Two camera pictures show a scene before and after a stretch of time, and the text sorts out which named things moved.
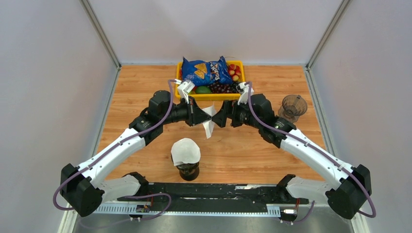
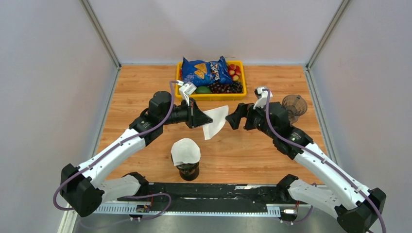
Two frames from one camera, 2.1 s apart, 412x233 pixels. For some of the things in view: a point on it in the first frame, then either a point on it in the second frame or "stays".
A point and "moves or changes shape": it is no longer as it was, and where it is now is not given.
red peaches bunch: [234, 71] stays
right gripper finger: [229, 106] -> [245, 109]
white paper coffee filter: [184, 150] stays
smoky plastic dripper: [292, 107] stays
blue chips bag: [202, 73] stays
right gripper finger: [220, 118] -> [234, 120]
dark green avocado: [203, 90] stays
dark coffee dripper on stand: [189, 172] stays
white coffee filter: [209, 125] moves or changes shape
